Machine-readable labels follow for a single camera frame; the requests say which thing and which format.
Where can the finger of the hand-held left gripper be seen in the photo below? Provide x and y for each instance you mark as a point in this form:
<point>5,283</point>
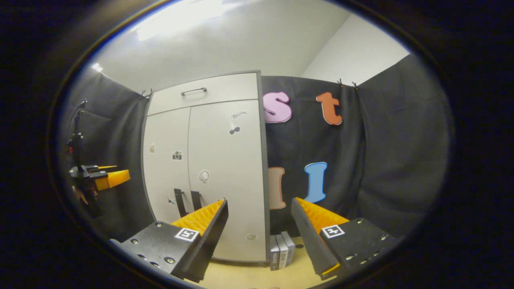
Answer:
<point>104,167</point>
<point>114,178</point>

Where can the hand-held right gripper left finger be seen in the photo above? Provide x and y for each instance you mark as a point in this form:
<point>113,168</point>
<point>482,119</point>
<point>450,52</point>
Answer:
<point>211,237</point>

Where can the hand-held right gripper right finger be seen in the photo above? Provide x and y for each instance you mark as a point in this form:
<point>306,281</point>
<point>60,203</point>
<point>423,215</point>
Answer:
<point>309,237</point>

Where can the white shoe cabinet door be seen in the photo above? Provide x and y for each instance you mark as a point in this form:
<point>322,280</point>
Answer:
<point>166,132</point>
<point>233,160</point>

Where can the white shoe cabinet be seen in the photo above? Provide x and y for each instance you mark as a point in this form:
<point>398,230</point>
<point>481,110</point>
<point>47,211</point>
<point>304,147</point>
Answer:
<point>264,168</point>

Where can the white cabinet drawer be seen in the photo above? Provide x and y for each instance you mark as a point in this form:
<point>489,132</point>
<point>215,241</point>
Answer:
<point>225,90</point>

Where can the black backdrop cloth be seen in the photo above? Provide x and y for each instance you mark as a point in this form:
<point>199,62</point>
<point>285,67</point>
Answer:
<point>401,160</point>

